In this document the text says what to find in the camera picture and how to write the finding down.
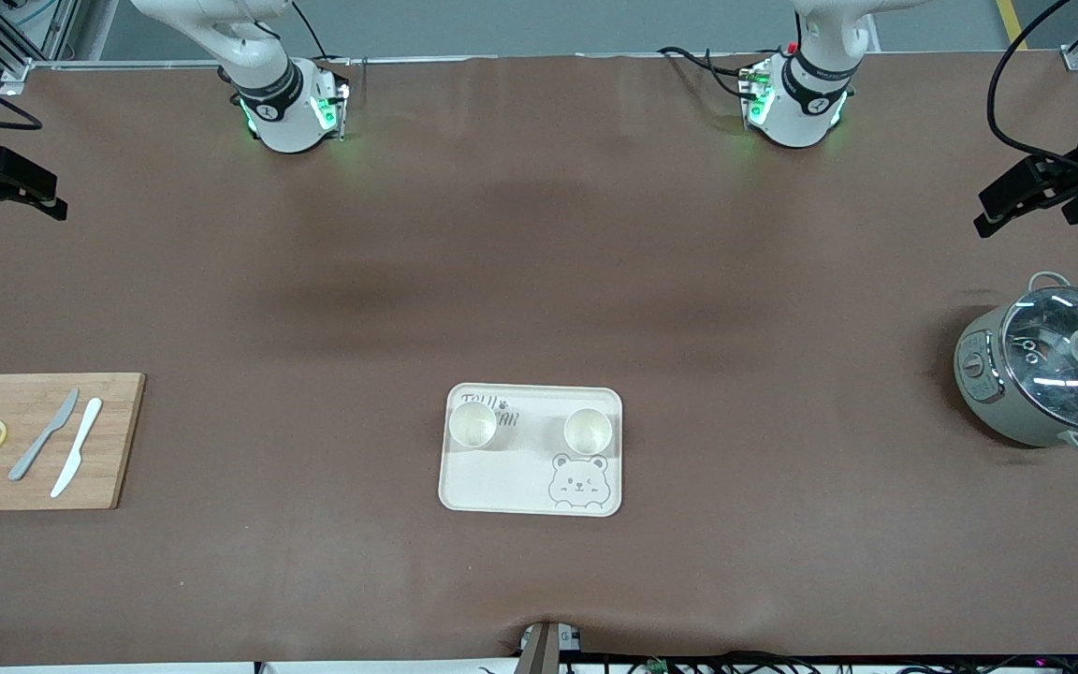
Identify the white IKEA cup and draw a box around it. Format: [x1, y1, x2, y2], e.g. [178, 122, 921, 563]
[448, 403, 499, 450]
[563, 408, 614, 456]

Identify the glass pot lid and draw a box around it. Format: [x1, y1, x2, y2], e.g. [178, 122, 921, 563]
[1000, 286, 1078, 420]

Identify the pale green electric pot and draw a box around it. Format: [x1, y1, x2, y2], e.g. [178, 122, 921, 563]
[954, 271, 1078, 458]

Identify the grey plastic knife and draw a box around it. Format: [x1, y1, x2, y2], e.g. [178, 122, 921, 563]
[7, 388, 80, 482]

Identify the bamboo cutting board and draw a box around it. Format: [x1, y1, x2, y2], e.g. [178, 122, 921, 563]
[0, 373, 147, 512]

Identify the white plastic knife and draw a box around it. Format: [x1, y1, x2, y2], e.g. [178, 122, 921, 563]
[51, 398, 104, 499]

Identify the white bear print tray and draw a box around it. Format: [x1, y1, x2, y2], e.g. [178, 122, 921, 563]
[438, 383, 624, 518]

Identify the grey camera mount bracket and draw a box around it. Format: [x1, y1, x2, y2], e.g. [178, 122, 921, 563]
[518, 622, 583, 674]

